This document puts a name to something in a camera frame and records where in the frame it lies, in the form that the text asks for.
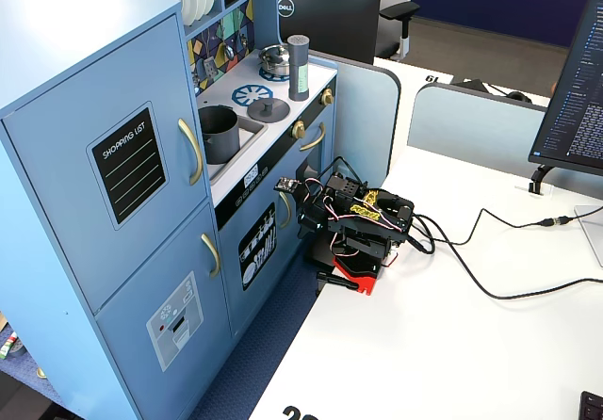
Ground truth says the black cable with connector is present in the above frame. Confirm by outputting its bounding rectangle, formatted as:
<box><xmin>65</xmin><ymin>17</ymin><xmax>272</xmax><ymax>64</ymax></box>
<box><xmin>409</xmin><ymin>205</ymin><xmax>603</xmax><ymax>247</ymax></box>

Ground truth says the light blue desk divider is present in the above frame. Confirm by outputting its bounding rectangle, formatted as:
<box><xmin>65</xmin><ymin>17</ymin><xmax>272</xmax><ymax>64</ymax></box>
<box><xmin>308</xmin><ymin>46</ymin><xmax>402</xmax><ymax>190</ymax></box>
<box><xmin>407</xmin><ymin>83</ymin><xmax>550</xmax><ymax>184</ymax></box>

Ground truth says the gold oven door handle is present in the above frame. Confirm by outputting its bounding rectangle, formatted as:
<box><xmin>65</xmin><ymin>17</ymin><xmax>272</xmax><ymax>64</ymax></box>
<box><xmin>299</xmin><ymin>121</ymin><xmax>328</xmax><ymax>153</ymax></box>

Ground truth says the long black power cable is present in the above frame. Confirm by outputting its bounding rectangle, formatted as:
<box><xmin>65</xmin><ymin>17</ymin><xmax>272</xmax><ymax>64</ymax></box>
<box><xmin>414</xmin><ymin>212</ymin><xmax>603</xmax><ymax>301</ymax></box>

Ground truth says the short gold fridge handle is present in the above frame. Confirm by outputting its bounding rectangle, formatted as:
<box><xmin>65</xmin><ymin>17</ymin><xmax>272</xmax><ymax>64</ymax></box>
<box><xmin>201</xmin><ymin>234</ymin><xmax>221</xmax><ymax>279</ymax></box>

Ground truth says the lit computer monitor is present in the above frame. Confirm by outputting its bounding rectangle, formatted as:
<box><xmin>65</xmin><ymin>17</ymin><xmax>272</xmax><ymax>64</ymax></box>
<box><xmin>527</xmin><ymin>0</ymin><xmax>603</xmax><ymax>177</ymax></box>

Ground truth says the silver monitor base plate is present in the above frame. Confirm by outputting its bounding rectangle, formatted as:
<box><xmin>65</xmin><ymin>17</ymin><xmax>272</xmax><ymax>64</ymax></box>
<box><xmin>573</xmin><ymin>202</ymin><xmax>603</xmax><ymax>269</ymax></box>

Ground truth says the white toy sink basin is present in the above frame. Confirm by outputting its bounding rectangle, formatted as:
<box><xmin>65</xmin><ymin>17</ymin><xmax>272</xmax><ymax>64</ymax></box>
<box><xmin>206</xmin><ymin>116</ymin><xmax>269</xmax><ymax>182</ymax></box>

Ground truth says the long gold fridge handle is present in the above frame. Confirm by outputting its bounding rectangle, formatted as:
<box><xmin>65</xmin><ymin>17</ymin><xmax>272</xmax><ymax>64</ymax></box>
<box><xmin>177</xmin><ymin>118</ymin><xmax>204</xmax><ymax>186</ymax></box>

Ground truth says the black shopping list board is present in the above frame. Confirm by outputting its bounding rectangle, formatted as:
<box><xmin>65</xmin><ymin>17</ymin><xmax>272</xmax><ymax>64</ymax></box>
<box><xmin>86</xmin><ymin>101</ymin><xmax>167</xmax><ymax>232</ymax></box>

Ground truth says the black folded desk item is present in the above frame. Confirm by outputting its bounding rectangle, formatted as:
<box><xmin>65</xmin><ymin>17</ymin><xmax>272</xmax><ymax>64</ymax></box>
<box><xmin>451</xmin><ymin>77</ymin><xmax>492</xmax><ymax>95</ymax></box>

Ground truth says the green red small box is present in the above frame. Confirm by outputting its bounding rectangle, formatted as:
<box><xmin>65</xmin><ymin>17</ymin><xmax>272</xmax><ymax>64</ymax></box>
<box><xmin>0</xmin><ymin>330</ymin><xmax>20</xmax><ymax>361</ymax></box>

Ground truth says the black flat mounting board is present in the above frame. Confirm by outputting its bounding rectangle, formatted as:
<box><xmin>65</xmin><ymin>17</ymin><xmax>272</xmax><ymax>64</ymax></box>
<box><xmin>304</xmin><ymin>238</ymin><xmax>340</xmax><ymax>267</ymax></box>

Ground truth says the gold dishwasher door handle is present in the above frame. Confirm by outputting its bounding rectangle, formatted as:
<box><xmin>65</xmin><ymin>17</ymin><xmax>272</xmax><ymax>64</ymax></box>
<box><xmin>277</xmin><ymin>189</ymin><xmax>293</xmax><ymax>230</ymax></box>

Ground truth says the black keyboard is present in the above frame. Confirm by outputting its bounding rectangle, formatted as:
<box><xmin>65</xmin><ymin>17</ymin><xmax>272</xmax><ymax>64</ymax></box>
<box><xmin>578</xmin><ymin>390</ymin><xmax>603</xmax><ymax>420</ymax></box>

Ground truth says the gray pot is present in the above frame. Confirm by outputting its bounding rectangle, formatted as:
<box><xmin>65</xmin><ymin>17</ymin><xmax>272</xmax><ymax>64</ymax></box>
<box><xmin>197</xmin><ymin>104</ymin><xmax>242</xmax><ymax>166</ymax></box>

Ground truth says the gray pot lid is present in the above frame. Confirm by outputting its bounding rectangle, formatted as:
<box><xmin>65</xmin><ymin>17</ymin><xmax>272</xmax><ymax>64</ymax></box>
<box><xmin>246</xmin><ymin>97</ymin><xmax>292</xmax><ymax>124</ymax></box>

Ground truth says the steel pot with lid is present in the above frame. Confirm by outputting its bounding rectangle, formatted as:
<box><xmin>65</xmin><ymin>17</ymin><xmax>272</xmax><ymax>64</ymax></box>
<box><xmin>257</xmin><ymin>42</ymin><xmax>292</xmax><ymax>78</ymax></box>

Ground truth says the gray salt shaker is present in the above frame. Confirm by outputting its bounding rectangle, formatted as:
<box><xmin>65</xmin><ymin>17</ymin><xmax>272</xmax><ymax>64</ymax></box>
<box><xmin>285</xmin><ymin>33</ymin><xmax>312</xmax><ymax>103</ymax></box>

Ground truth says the black table clamp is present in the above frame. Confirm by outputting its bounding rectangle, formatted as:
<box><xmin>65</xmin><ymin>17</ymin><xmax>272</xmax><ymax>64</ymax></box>
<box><xmin>315</xmin><ymin>270</ymin><xmax>360</xmax><ymax>295</ymax></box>

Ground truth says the blue toy kitchen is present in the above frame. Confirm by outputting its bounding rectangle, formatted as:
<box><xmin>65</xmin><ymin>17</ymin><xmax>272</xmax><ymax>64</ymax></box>
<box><xmin>0</xmin><ymin>0</ymin><xmax>340</xmax><ymax>420</ymax></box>

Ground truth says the black Dell monitor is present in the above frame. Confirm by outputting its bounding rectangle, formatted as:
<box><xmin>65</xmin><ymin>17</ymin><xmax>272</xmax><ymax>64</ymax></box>
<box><xmin>276</xmin><ymin>0</ymin><xmax>383</xmax><ymax>67</ymax></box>

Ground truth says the red black base plate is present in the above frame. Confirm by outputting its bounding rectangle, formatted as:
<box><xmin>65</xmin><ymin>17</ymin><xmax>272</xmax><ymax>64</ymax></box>
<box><xmin>332</xmin><ymin>254</ymin><xmax>381</xmax><ymax>297</ymax></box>

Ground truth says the small wrist camera board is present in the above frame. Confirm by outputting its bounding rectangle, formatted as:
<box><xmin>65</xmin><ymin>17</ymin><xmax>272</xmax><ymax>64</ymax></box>
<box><xmin>274</xmin><ymin>176</ymin><xmax>303</xmax><ymax>194</ymax></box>

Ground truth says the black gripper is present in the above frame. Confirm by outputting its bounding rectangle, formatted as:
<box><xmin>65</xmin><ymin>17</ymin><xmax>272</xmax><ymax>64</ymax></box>
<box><xmin>297</xmin><ymin>185</ymin><xmax>343</xmax><ymax>241</ymax></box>

